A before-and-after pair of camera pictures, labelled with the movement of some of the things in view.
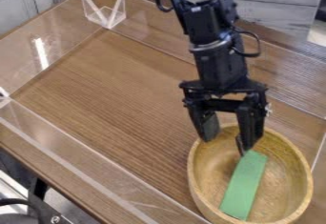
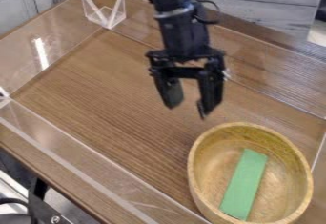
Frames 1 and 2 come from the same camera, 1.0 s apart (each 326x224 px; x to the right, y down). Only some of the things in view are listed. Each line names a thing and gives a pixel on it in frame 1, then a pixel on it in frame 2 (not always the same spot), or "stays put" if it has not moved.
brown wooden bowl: [285, 189] stays put
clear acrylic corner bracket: [103, 15] stays put
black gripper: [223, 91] → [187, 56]
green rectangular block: [244, 184] stays put
